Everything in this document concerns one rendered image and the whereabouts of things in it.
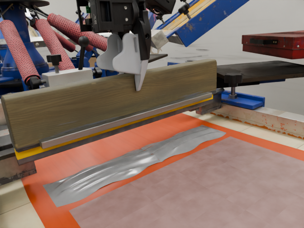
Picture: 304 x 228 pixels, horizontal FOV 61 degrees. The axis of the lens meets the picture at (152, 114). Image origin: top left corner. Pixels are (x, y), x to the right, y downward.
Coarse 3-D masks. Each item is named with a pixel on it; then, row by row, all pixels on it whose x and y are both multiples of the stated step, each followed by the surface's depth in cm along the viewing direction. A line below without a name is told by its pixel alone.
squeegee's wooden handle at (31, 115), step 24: (168, 72) 47; (192, 72) 51; (216, 72) 55; (24, 96) 33; (48, 96) 35; (72, 96) 37; (96, 96) 39; (120, 96) 42; (144, 96) 45; (168, 96) 48; (24, 120) 34; (48, 120) 36; (72, 120) 38; (96, 120) 40; (24, 144) 35
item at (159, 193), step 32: (64, 160) 48; (96, 160) 47; (32, 192) 39; (96, 192) 38; (128, 192) 37; (160, 192) 36; (192, 192) 36; (64, 224) 32; (96, 224) 31; (128, 224) 31; (160, 224) 31; (192, 224) 30; (224, 224) 30; (256, 224) 30
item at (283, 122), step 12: (228, 108) 62; (240, 108) 59; (264, 108) 58; (240, 120) 60; (252, 120) 58; (264, 120) 55; (276, 120) 53; (288, 120) 51; (300, 120) 49; (0, 132) 54; (288, 132) 52; (300, 132) 50
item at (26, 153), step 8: (192, 104) 54; (168, 112) 51; (136, 120) 46; (112, 128) 44; (88, 136) 41; (64, 144) 39; (16, 152) 35; (24, 152) 36; (32, 152) 36; (40, 152) 37
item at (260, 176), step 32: (160, 128) 59; (224, 128) 57; (192, 160) 45; (224, 160) 44; (256, 160) 43; (288, 160) 43; (224, 192) 36; (256, 192) 35; (288, 192) 35; (288, 224) 29
